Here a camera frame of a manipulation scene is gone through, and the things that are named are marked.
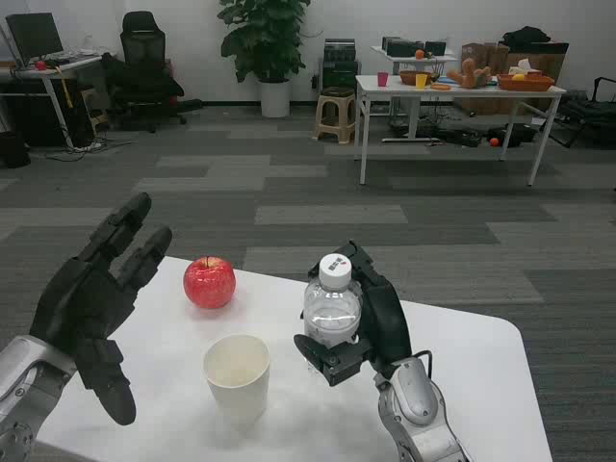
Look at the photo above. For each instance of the black computer monitor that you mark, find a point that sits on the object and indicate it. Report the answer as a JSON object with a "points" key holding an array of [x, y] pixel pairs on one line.
{"points": [[33, 36]]}

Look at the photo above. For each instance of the orange rectangular wicker basket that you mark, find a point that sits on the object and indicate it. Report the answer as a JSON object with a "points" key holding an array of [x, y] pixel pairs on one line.
{"points": [[524, 83]]}

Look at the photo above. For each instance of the white plant pot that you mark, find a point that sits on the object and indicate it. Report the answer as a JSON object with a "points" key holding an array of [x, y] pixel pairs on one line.
{"points": [[274, 97]]}

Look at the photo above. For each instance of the beige plastic stool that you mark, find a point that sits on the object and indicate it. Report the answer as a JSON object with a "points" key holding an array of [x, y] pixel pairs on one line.
{"points": [[336, 115]]}

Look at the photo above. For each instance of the black bag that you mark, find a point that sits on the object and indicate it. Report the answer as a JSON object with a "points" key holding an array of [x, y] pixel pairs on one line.
{"points": [[525, 36]]}

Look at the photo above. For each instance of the brown plush toy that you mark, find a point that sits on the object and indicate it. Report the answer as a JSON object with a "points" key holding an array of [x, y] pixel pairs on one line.
{"points": [[469, 74]]}

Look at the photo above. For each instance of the yellow plastic cup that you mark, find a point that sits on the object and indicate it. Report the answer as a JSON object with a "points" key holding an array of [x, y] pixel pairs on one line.
{"points": [[421, 81]]}

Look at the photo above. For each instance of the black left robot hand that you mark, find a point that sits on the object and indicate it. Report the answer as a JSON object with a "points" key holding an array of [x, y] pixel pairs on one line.
{"points": [[82, 308]]}

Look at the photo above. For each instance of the white paper cup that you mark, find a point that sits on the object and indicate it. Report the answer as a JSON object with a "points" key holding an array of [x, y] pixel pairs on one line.
{"points": [[236, 380]]}

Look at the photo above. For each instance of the small white table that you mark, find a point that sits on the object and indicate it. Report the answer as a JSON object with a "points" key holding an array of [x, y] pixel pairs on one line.
{"points": [[414, 58]]}

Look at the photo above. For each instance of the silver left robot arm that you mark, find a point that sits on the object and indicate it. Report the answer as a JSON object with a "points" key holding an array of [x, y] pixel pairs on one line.
{"points": [[24, 385]]}

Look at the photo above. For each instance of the white folding table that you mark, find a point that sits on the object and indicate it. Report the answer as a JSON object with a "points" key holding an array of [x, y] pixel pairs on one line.
{"points": [[457, 96]]}

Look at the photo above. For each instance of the pink plastic cup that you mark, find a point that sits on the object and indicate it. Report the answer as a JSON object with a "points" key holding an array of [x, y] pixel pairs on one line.
{"points": [[382, 79]]}

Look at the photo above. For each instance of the black stacked equipment cases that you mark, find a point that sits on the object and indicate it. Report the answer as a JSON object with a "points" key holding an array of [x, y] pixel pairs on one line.
{"points": [[339, 62]]}

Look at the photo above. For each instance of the red apple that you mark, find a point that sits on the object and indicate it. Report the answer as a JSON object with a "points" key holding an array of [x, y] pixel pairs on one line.
{"points": [[210, 282]]}

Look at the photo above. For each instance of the green potted plant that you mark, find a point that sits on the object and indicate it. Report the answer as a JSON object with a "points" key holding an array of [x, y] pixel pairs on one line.
{"points": [[264, 33]]}

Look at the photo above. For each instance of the black office chair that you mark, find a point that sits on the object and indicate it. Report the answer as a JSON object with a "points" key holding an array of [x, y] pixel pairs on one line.
{"points": [[142, 72]]}

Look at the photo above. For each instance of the white office desk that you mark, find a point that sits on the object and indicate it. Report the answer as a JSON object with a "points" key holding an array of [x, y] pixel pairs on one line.
{"points": [[48, 77]]}

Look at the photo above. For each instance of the brown cardboard boxes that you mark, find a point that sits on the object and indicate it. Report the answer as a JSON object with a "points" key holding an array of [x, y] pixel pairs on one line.
{"points": [[510, 58]]}

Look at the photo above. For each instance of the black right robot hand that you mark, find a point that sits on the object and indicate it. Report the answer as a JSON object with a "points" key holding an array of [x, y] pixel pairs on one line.
{"points": [[385, 313]]}

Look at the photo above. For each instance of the clear plastic water bottle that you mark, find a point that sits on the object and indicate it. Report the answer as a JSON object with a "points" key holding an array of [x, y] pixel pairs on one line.
{"points": [[332, 308]]}

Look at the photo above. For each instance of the brown round wicker basket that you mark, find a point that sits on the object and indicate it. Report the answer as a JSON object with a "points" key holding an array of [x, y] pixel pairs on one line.
{"points": [[414, 77]]}

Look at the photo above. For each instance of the black folding chair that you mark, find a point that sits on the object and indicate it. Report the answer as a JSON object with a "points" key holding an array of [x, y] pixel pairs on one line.
{"points": [[584, 113]]}

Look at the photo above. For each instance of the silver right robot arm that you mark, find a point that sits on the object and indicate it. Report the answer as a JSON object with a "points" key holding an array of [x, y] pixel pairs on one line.
{"points": [[418, 414]]}

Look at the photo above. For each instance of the black trash bin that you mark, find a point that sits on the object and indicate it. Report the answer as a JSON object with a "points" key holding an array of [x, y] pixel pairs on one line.
{"points": [[13, 149]]}

